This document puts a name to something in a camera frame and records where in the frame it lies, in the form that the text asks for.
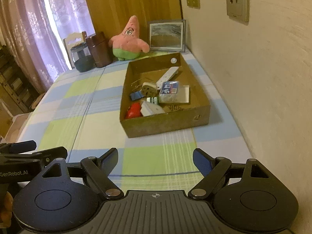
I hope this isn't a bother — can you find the red toy object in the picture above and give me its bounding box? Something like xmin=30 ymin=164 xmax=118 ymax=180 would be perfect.
xmin=125 ymin=103 xmax=142 ymax=119

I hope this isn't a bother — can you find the white remote control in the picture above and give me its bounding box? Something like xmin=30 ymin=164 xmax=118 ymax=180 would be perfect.
xmin=156 ymin=66 xmax=179 ymax=90

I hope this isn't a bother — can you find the green cap small bottle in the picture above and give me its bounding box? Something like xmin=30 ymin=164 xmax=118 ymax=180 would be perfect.
xmin=146 ymin=97 xmax=159 ymax=105

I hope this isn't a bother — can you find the checkered tablecloth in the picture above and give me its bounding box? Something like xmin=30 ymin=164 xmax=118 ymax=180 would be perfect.
xmin=19 ymin=52 xmax=251 ymax=191

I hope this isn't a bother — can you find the cardboard box tray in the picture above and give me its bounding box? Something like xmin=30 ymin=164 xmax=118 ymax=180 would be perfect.
xmin=120 ymin=53 xmax=210 ymax=138

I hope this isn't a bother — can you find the person hand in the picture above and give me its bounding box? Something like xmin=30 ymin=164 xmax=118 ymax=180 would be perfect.
xmin=1 ymin=192 xmax=13 ymax=227

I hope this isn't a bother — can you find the white small box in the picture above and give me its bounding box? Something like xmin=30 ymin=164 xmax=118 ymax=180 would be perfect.
xmin=140 ymin=101 xmax=165 ymax=117

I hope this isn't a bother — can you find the silver wall data socket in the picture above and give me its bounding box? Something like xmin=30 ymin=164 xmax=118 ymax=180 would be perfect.
xmin=226 ymin=0 xmax=250 ymax=23

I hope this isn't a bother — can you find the purple lace curtain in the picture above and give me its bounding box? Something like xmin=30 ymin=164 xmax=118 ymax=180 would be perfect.
xmin=1 ymin=0 xmax=95 ymax=93

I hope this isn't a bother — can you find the framed sand picture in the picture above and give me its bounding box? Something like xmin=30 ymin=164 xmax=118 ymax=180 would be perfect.
xmin=148 ymin=19 xmax=186 ymax=52

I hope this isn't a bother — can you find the brown metal thermos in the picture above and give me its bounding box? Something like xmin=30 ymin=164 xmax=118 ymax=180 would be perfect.
xmin=86 ymin=32 xmax=113 ymax=68

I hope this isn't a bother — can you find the cream wooden chair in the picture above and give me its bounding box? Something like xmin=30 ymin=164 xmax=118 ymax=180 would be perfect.
xmin=63 ymin=31 xmax=87 ymax=68

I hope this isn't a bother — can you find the wooden wall panel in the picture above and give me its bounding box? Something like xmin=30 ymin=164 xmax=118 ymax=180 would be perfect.
xmin=86 ymin=0 xmax=183 ymax=42

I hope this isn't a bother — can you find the white plug adapter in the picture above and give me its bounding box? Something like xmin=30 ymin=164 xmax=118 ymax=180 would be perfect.
xmin=141 ymin=82 xmax=158 ymax=97

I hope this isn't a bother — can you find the clear toothpick box blue label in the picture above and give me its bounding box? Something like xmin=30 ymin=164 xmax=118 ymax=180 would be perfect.
xmin=159 ymin=81 xmax=180 ymax=104

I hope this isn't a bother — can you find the pink starfish plush toy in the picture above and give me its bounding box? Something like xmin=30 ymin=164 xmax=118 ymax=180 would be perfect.
xmin=108 ymin=15 xmax=150 ymax=61

